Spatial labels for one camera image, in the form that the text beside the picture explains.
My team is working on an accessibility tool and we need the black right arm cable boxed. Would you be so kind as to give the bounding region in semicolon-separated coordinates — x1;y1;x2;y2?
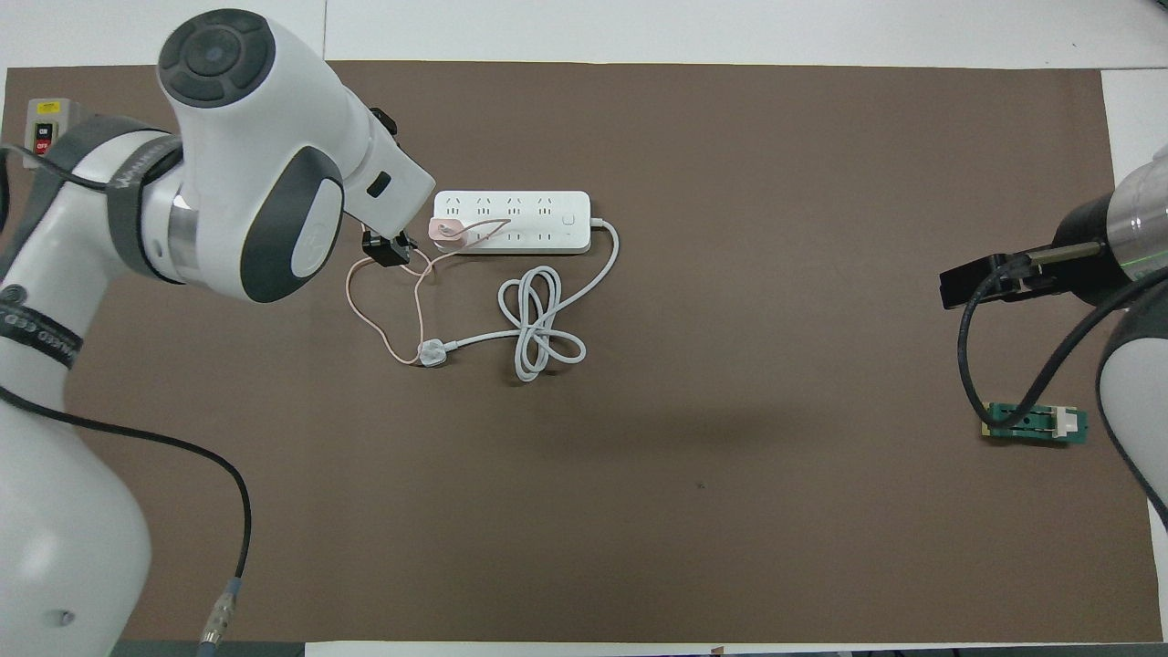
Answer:
958;242;1168;432

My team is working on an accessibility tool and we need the pink charging cable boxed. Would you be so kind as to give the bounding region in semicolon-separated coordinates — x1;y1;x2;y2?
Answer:
345;216;512;366

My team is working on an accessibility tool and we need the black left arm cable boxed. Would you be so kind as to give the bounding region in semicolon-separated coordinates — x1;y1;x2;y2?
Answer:
0;146;253;657

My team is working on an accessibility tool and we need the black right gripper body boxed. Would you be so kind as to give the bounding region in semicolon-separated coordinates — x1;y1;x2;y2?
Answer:
1004;187;1137;307

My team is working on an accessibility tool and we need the white power strip cord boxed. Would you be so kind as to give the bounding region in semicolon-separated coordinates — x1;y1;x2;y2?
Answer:
417;217;621;383

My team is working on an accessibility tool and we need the green knife switch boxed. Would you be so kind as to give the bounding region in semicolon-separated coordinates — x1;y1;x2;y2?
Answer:
981;402;1090;448

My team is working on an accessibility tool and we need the brown table mat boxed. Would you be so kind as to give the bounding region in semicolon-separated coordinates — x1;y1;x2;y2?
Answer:
0;60;1162;644

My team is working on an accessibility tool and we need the white power strip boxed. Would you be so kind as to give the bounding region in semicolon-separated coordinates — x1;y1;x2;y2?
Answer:
431;190;592;256

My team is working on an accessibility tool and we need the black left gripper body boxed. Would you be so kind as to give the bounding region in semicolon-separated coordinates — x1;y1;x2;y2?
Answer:
362;231;413;267

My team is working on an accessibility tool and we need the grey on-off switch box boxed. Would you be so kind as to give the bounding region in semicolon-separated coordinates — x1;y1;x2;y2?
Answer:
26;98;88;158

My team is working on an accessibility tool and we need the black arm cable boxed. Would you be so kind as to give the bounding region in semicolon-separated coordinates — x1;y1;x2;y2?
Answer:
0;146;253;657
958;242;1168;432

